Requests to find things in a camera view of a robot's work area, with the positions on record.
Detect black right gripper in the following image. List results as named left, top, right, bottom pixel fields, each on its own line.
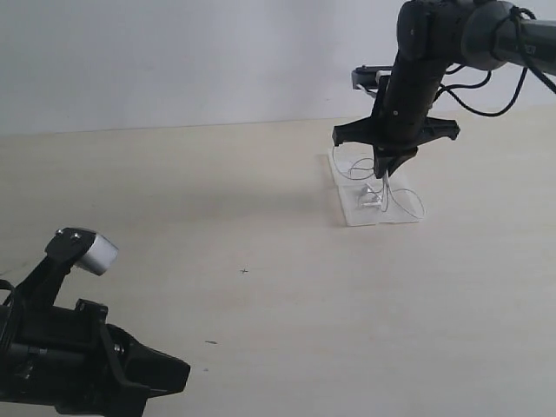
left=332, top=56, right=460, bottom=178

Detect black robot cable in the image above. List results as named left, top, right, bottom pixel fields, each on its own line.
left=438, top=3, right=556, bottom=117

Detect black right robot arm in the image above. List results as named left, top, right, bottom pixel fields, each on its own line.
left=332, top=1, right=555, bottom=179

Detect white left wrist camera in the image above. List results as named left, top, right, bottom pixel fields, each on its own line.
left=45, top=226, right=120, bottom=276

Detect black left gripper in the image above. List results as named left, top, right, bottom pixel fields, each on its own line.
left=1, top=301, right=191, bottom=413

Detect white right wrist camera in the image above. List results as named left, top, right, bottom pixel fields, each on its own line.
left=351, top=65, right=392, bottom=94

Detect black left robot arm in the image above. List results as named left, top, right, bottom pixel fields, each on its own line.
left=1, top=281, right=191, bottom=416

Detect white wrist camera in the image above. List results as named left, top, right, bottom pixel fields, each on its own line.
left=45, top=226, right=120, bottom=276
left=351, top=65, right=392, bottom=94

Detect clear plastic storage case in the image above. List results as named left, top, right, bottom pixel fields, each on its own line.
left=326, top=148, right=426, bottom=228

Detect white wired earphones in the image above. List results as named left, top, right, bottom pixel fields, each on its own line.
left=332, top=145, right=427, bottom=218

